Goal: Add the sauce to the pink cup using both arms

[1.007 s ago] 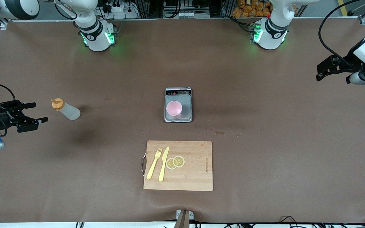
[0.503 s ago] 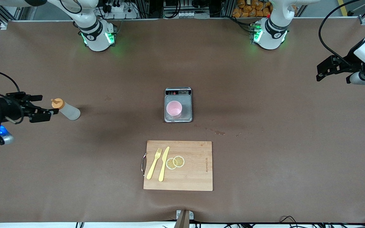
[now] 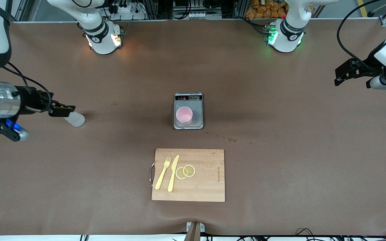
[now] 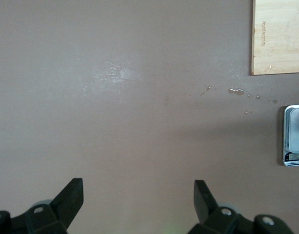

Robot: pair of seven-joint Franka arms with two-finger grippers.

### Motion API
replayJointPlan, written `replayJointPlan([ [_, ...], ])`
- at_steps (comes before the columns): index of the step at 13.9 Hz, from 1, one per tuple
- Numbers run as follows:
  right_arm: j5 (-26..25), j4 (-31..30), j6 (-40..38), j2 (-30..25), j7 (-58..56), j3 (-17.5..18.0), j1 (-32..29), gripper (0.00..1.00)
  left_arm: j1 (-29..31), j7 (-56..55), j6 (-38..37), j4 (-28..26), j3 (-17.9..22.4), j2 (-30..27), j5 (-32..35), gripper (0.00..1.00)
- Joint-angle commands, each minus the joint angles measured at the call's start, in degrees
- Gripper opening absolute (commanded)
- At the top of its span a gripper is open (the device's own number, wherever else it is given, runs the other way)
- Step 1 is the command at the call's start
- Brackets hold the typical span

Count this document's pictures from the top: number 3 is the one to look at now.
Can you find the clear orange-capped sauce bottle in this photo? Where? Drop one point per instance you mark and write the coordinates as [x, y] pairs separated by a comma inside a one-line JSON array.
[[76, 119]]

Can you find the white power strip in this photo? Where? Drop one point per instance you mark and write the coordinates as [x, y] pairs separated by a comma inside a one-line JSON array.
[[126, 10]]

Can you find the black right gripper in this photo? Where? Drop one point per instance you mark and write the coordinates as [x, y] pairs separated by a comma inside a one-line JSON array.
[[30, 99]]

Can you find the orange snack pile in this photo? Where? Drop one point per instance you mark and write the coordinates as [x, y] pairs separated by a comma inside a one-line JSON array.
[[263, 11]]

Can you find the yellow plastic knife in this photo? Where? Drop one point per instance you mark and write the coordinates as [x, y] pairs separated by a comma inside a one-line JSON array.
[[172, 175]]

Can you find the brown table mat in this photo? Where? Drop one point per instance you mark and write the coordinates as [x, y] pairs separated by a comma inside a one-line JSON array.
[[112, 184]]

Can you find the silver kitchen scale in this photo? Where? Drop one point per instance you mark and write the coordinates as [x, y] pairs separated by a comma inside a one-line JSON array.
[[198, 115]]

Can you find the wooden cutting board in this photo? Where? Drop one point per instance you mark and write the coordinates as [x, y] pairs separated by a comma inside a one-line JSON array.
[[206, 180]]

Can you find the yellow lemon slice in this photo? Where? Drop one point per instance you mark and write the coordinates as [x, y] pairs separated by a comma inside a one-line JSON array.
[[189, 170], [180, 173]]

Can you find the white connector row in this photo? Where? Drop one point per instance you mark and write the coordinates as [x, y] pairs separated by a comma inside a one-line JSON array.
[[196, 15]]

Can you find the pink plastic cup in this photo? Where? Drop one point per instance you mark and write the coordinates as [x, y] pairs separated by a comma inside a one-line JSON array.
[[184, 116]]

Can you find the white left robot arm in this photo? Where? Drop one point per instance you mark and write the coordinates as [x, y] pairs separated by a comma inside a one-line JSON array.
[[285, 42]]

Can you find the yellow plastic fork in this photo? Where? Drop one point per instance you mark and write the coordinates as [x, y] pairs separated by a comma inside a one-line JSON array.
[[162, 175]]

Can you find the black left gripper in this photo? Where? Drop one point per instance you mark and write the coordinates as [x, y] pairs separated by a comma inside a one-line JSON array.
[[371, 68]]

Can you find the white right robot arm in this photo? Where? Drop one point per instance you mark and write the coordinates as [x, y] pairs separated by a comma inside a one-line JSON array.
[[102, 43]]

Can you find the metal table edge bracket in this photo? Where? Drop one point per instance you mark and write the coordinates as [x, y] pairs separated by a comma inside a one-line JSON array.
[[194, 231]]

